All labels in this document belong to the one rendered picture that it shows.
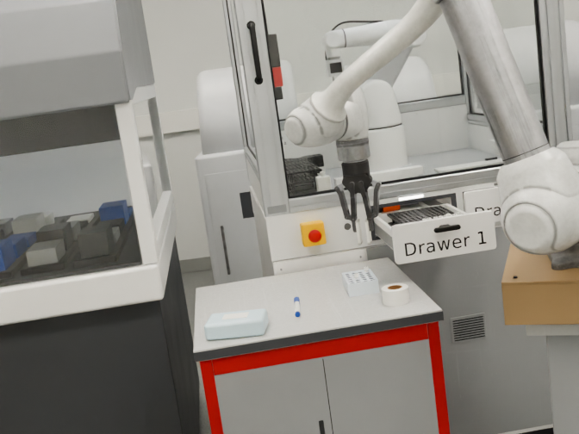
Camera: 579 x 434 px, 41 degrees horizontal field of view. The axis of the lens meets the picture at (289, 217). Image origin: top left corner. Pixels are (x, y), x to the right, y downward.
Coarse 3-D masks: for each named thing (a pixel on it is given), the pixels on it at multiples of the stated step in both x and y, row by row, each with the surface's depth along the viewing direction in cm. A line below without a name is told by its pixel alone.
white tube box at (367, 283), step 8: (344, 272) 225; (352, 272) 225; (360, 272) 224; (368, 272) 222; (344, 280) 220; (352, 280) 217; (360, 280) 216; (368, 280) 215; (376, 280) 213; (352, 288) 213; (360, 288) 213; (368, 288) 213; (376, 288) 213; (352, 296) 213
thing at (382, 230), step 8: (416, 208) 252; (448, 208) 250; (456, 208) 244; (384, 216) 251; (376, 224) 247; (384, 224) 236; (376, 232) 249; (384, 232) 235; (384, 240) 237; (392, 240) 226; (392, 248) 228
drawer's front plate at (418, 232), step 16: (400, 224) 217; (416, 224) 216; (432, 224) 217; (464, 224) 218; (480, 224) 218; (400, 240) 216; (416, 240) 217; (432, 240) 217; (480, 240) 219; (400, 256) 217; (416, 256) 218; (432, 256) 218; (448, 256) 219
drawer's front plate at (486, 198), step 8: (464, 192) 251; (472, 192) 250; (480, 192) 250; (488, 192) 250; (496, 192) 250; (464, 200) 250; (472, 200) 250; (480, 200) 250; (488, 200) 251; (496, 200) 251; (464, 208) 252; (472, 208) 251; (480, 208) 251; (496, 208) 251; (496, 216) 252
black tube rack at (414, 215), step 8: (424, 208) 247; (432, 208) 247; (440, 208) 244; (392, 216) 242; (400, 216) 241; (408, 216) 239; (416, 216) 237; (424, 216) 236; (432, 216) 234; (392, 224) 245
